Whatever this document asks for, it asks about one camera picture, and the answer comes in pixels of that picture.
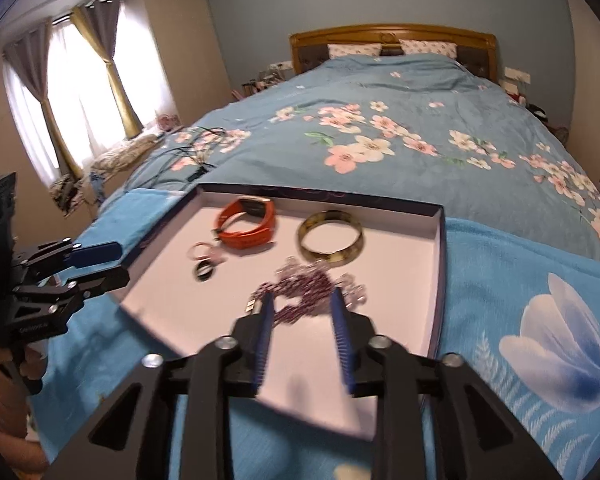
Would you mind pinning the crumpled pale bedding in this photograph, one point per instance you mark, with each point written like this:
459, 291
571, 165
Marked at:
127, 152

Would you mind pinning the blue tulip print blanket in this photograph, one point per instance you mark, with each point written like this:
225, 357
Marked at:
480, 285

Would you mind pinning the beige wardrobe beside window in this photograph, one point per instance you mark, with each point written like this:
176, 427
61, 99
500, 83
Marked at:
190, 50

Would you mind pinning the grey and yellow curtain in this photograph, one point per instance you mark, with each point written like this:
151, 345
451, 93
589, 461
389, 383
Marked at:
30, 75
105, 30

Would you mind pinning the wooden headboard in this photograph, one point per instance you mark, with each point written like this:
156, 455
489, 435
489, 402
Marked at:
390, 32

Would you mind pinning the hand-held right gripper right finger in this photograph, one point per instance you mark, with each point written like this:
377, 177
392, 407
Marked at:
342, 345

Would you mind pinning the dark wooden nightstand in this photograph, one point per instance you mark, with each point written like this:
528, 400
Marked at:
550, 120

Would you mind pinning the orange smart watch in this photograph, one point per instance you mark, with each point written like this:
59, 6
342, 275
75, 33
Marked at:
250, 237

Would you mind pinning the dotted white pillow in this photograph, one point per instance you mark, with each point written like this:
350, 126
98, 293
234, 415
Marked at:
355, 50
427, 48

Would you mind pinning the heap of mixed clothes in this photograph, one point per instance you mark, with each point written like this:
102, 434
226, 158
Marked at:
75, 195

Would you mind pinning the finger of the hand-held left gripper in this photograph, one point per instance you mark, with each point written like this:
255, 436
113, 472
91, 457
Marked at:
95, 255
100, 280

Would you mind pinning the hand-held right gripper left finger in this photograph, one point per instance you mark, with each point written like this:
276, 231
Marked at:
265, 340

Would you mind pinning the navy jewelry box tray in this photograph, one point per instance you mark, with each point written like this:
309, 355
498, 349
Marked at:
180, 300

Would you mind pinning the white sheer curtain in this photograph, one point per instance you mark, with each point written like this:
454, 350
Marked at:
80, 90

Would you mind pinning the person's left forearm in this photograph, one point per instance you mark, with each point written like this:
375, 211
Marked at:
5, 410

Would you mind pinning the gold bangle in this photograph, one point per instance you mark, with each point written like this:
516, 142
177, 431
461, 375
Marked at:
330, 259

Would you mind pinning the white wall socket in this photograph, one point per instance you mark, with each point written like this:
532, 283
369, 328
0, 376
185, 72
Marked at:
517, 75
280, 64

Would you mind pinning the window seat cabinet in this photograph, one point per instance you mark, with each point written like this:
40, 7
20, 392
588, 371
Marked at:
130, 175

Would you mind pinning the row of cosmetic bottles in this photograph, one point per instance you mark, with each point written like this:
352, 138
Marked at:
255, 85

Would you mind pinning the small pink fan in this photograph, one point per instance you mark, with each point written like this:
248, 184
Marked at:
166, 122

